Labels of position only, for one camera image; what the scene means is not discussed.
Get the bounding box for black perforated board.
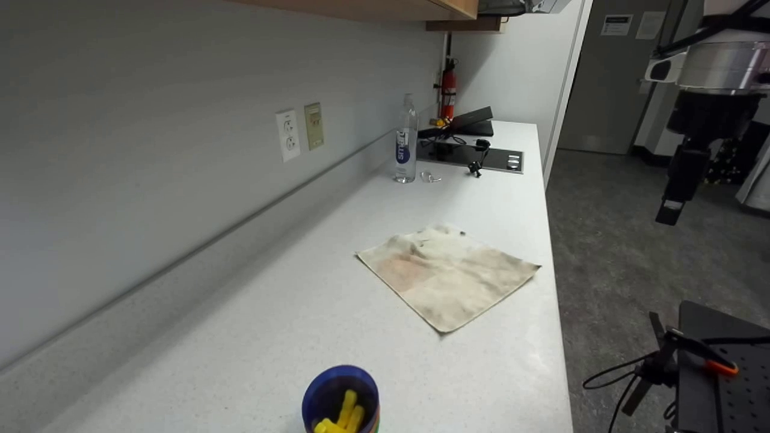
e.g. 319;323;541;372
673;299;770;433

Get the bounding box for yellow pieces in cup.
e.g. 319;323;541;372
311;388;367;433

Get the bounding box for wooden wall cabinet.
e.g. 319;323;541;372
231;0;482;24

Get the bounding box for white paper sign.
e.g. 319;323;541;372
636;10;669;42
598;12;636;39

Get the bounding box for small black tripod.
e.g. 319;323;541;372
465;137;493;181

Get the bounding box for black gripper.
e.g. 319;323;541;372
654;90;762;229

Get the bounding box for orange handled clamp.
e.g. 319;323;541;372
648;311;744;384

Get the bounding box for clear plastic water bottle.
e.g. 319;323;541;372
389;91;422;188

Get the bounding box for black angled stand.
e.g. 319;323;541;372
444;104;499;139

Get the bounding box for wall power outlet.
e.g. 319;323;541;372
301;99;328;154

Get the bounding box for thin black cable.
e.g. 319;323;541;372
580;347;669;433

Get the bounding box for stained white cloth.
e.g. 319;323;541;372
354;223;543;336

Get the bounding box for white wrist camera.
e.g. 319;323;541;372
643;54;686;87

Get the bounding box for blue and green cup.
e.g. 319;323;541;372
299;363;382;433

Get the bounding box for white wall outlet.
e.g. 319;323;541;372
275;108;302;163

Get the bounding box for grey door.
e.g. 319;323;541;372
557;0;691;156

